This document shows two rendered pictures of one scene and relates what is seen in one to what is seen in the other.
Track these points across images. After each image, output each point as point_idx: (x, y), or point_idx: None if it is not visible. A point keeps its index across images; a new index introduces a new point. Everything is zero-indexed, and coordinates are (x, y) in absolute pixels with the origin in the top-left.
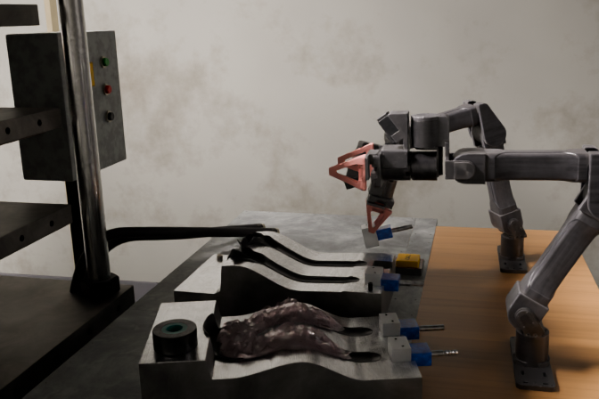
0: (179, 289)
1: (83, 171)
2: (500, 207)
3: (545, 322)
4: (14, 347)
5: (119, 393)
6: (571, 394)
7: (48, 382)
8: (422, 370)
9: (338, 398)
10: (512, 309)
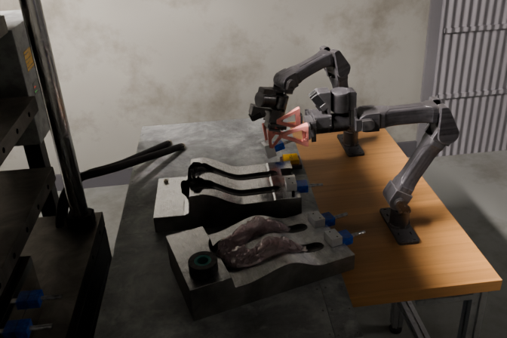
0: (157, 216)
1: (61, 141)
2: None
3: None
4: (51, 285)
5: (163, 305)
6: (428, 242)
7: (106, 309)
8: None
9: (308, 278)
10: (392, 200)
